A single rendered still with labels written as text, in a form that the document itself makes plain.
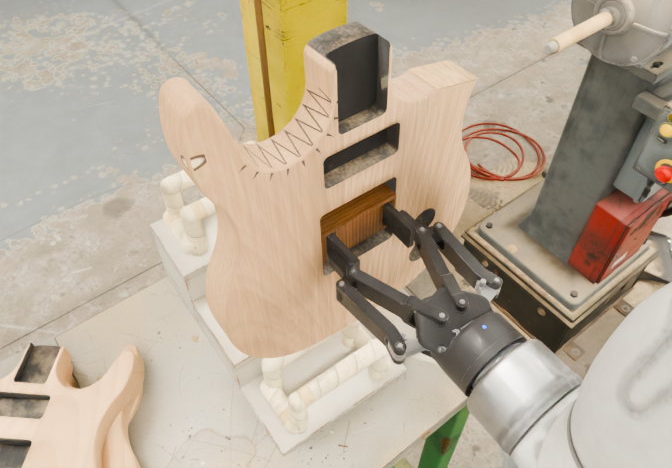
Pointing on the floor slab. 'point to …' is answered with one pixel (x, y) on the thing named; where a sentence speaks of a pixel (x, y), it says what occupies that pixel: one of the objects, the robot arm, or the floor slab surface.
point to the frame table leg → (443, 442)
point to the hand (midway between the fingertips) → (361, 230)
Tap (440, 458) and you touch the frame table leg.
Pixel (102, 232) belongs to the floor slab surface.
